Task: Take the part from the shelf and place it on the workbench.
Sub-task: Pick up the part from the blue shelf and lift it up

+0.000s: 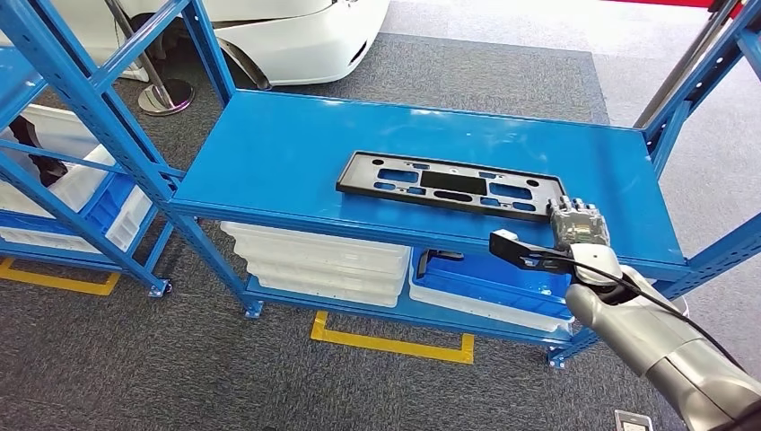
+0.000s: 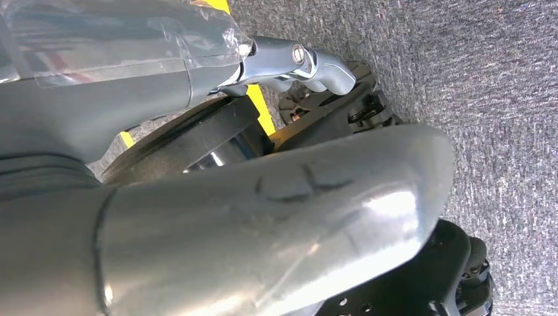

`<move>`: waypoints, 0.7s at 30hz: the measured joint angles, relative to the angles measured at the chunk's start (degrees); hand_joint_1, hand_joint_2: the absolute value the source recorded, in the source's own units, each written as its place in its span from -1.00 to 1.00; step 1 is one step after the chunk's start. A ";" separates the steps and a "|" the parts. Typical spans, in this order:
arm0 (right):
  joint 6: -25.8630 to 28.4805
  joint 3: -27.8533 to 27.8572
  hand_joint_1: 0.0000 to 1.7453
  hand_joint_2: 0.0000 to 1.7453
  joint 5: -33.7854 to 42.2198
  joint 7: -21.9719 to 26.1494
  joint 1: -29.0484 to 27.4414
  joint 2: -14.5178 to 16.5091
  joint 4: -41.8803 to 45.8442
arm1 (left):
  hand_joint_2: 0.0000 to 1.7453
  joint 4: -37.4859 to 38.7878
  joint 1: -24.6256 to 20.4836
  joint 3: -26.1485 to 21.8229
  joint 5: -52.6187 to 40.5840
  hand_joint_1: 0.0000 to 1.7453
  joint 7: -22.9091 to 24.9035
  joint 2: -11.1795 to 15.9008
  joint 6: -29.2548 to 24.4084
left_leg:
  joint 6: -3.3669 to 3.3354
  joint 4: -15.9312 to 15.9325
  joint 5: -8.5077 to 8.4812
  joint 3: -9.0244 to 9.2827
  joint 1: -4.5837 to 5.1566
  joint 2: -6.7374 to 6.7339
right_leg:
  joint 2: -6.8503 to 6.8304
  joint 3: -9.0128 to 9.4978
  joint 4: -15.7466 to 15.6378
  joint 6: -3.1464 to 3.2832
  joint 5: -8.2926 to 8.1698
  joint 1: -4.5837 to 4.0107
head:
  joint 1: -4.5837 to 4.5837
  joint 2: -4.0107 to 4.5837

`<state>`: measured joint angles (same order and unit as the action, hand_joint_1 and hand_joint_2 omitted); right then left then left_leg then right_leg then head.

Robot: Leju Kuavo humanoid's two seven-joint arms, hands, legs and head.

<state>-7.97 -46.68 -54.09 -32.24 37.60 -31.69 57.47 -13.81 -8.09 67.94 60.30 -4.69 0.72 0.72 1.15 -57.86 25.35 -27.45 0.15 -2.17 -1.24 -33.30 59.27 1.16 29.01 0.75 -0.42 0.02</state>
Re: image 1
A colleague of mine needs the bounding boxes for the blue plastic crate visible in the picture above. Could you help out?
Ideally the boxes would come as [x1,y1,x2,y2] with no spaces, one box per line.
[82,172,141,235]
[410,248,575,321]

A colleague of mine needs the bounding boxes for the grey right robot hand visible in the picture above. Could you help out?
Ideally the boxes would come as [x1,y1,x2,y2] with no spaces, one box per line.
[547,195,612,251]

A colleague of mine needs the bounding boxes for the blue metal shelf rack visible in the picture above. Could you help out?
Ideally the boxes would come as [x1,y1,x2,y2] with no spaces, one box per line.
[0,0,761,370]
[0,44,188,299]

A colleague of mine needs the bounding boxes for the black licence plate frame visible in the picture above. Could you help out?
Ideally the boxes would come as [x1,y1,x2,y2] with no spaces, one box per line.
[336,150,569,224]

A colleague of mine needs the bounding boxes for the metal floor socket plate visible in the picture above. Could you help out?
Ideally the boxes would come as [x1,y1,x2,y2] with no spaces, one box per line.
[614,409,654,431]

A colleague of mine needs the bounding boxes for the white car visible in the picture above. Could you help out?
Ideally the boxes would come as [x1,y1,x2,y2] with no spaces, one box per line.
[50,0,392,91]

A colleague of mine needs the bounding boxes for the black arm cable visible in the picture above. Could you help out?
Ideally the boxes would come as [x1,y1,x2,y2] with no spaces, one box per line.
[538,248,748,373]

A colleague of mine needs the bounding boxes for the black plastic part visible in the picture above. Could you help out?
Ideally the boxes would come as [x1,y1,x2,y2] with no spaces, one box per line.
[8,116,69,188]
[415,250,465,279]

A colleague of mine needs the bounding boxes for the red floor strip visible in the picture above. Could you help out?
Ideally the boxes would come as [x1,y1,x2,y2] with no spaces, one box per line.
[600,0,744,18]

